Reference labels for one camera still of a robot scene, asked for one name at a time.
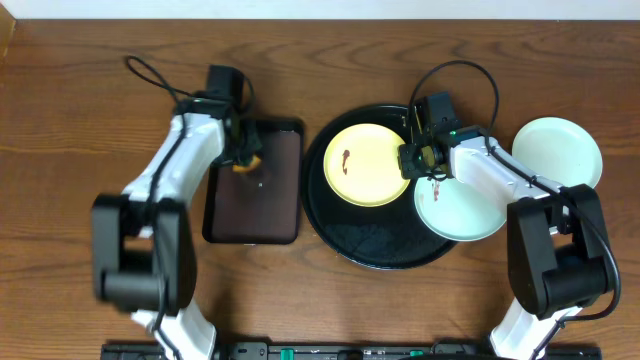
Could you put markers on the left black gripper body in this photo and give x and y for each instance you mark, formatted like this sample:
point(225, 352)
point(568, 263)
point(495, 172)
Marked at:
point(248, 150)

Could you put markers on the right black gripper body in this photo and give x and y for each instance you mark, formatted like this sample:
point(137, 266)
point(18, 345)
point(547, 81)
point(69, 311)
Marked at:
point(414, 162)

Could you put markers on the green and orange sponge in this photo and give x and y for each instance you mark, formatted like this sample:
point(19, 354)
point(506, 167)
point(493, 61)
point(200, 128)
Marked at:
point(247, 166)

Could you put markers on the yellow plate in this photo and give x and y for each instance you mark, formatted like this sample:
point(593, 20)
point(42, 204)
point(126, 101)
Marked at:
point(361, 166)

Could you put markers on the pale green plate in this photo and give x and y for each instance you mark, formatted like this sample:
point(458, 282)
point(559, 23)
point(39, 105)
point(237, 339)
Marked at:
point(560, 150)
point(456, 211)

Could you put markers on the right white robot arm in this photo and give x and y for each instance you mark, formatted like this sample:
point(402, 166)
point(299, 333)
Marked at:
point(561, 268)

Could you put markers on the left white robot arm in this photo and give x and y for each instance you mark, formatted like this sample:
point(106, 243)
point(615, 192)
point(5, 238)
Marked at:
point(144, 261)

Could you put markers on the black rectangular water tray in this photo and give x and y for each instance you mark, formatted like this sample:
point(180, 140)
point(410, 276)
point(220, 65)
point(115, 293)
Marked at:
point(263, 205)

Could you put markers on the black round tray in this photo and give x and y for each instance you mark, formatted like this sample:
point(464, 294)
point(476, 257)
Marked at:
point(391, 236)

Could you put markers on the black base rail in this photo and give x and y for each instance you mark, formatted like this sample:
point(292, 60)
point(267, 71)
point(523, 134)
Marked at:
point(263, 351)

